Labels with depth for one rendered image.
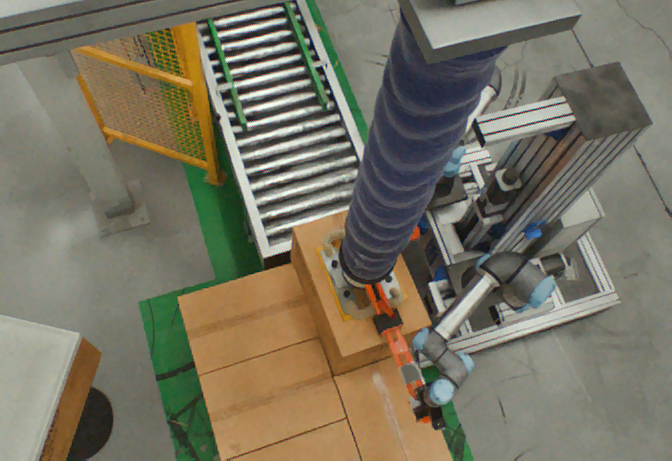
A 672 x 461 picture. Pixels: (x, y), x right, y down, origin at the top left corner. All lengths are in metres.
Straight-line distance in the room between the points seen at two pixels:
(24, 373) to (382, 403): 1.56
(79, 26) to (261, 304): 2.48
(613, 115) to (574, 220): 0.82
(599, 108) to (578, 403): 2.24
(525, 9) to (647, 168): 3.68
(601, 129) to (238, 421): 2.03
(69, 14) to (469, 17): 0.65
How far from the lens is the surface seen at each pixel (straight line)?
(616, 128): 2.31
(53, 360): 2.97
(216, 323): 3.37
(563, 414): 4.14
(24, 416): 2.96
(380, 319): 2.69
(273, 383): 3.30
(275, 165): 3.64
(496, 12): 1.27
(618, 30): 5.45
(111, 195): 3.95
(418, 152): 1.66
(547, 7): 1.31
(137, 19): 1.06
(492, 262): 2.40
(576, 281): 4.12
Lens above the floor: 3.80
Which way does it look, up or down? 66 degrees down
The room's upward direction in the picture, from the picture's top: 12 degrees clockwise
